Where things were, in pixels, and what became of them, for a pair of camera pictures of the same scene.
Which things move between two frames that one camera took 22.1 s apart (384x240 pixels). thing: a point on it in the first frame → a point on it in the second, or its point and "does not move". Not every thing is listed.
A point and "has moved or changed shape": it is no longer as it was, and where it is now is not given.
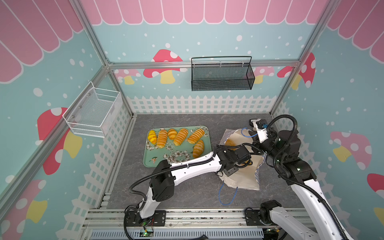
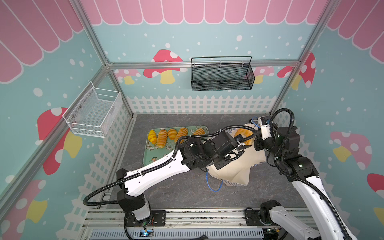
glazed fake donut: [230, 142] has moved or changed shape
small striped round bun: [172, 134] does not move
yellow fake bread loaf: [181, 135] does not move
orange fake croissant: [162, 138] does not move
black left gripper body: [229, 172] → [219, 161]
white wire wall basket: [94, 111] does not move
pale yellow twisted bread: [196, 135] does not move
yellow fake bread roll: [152, 137] does not move
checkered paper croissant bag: [247, 176] has moved or changed shape
